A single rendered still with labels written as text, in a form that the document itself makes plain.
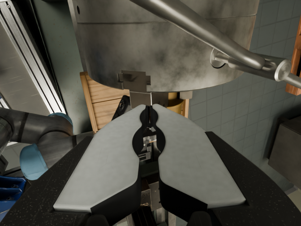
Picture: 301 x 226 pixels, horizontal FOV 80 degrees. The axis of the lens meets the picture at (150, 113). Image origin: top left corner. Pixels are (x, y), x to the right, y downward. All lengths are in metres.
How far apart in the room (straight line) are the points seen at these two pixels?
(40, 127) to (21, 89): 0.85
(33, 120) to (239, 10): 0.46
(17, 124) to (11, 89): 0.86
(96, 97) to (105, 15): 0.37
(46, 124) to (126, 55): 0.32
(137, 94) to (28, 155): 0.26
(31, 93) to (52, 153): 0.95
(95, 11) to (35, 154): 0.29
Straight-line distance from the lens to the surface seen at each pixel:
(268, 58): 0.22
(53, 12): 0.90
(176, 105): 0.40
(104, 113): 0.63
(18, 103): 1.38
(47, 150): 0.43
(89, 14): 0.29
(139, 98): 0.29
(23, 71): 1.31
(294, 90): 2.83
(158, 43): 0.24
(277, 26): 2.38
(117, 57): 0.26
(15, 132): 0.51
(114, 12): 0.25
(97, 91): 0.59
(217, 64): 0.27
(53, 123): 0.51
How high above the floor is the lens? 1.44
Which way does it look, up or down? 56 degrees down
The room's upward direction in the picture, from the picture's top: 142 degrees clockwise
